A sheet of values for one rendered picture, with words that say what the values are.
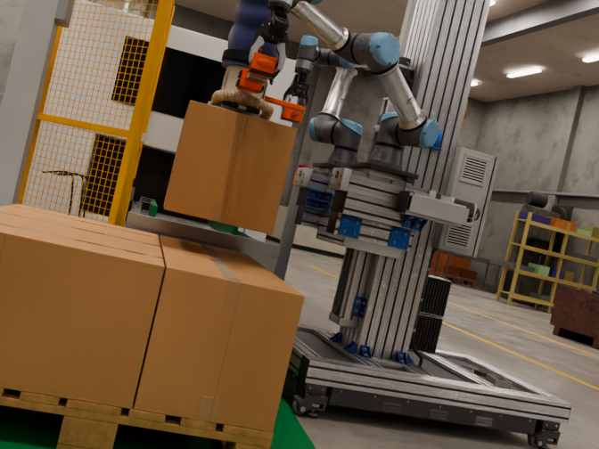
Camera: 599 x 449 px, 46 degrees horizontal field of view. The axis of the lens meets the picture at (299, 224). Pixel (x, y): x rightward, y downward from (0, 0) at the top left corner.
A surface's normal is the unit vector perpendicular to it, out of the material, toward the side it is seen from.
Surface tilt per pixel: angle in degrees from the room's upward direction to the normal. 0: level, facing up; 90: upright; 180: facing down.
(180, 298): 90
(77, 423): 90
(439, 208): 90
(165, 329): 90
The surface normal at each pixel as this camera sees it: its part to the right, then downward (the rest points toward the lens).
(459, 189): 0.30, 0.08
